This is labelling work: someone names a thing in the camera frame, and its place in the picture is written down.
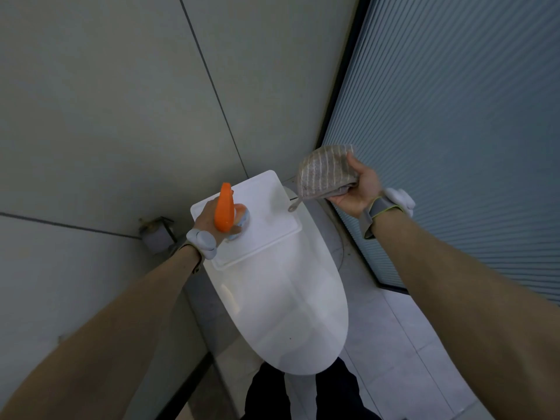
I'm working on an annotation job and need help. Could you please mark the person's left forearm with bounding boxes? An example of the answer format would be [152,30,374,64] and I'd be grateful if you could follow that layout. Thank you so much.
[0,245,203,420]

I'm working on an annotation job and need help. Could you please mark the orange trigger spray bottle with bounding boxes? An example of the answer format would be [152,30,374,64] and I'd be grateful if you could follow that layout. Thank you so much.
[214,183,251,235]

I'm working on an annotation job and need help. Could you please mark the metal toilet paper holder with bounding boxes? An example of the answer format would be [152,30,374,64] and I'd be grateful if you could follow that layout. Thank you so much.
[139,217,177,255]

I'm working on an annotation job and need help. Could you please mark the white right wrist tracker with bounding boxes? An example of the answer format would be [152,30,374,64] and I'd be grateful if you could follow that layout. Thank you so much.
[360,188,416,240]

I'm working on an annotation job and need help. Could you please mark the white toilet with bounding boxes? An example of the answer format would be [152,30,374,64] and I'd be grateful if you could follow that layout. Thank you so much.
[190,170,349,376]

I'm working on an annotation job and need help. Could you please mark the person's black trousers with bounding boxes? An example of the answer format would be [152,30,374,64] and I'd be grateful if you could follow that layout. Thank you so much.
[241,357,382,420]

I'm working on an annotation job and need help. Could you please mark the grey striped cleaning cloth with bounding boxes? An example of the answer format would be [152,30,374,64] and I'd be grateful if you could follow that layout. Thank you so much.
[287,144,359,213]

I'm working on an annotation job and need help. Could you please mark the person's right forearm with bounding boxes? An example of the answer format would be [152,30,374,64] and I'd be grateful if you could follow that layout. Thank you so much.
[372,209,560,420]

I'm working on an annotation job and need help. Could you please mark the person's left hand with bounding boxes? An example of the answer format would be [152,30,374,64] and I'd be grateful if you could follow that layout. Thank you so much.
[194,197,242,246]

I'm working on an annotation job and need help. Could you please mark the white wrist tracker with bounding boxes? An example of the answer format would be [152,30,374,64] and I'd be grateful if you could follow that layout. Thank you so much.
[171,228,218,273]
[360,188,416,240]

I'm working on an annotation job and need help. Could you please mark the person's right hand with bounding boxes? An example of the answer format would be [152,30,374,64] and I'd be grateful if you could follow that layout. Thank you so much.
[328,153,384,219]

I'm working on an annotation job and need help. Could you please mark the ribbed glass shower door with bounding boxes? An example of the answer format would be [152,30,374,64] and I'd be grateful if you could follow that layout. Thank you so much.
[316,0,560,306]

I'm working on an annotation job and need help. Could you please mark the white left wrist tracker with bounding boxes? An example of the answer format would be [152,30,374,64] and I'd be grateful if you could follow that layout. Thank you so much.
[171,228,218,273]

